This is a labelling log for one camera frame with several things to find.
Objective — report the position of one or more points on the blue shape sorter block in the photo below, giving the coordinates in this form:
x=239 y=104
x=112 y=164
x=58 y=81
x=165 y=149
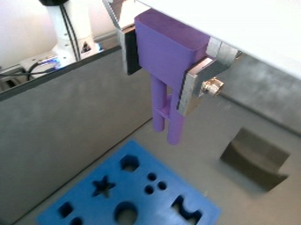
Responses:
x=132 y=182

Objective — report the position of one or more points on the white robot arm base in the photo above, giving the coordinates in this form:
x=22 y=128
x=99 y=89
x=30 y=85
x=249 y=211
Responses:
x=75 y=44

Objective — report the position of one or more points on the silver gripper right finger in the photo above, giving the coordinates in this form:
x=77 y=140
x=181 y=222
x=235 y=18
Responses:
x=200 y=80

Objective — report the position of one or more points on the purple three prong object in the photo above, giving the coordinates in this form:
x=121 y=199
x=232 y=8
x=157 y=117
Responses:
x=170 y=47

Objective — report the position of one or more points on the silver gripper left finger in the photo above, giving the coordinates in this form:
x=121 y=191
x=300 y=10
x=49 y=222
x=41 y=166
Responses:
x=126 y=37

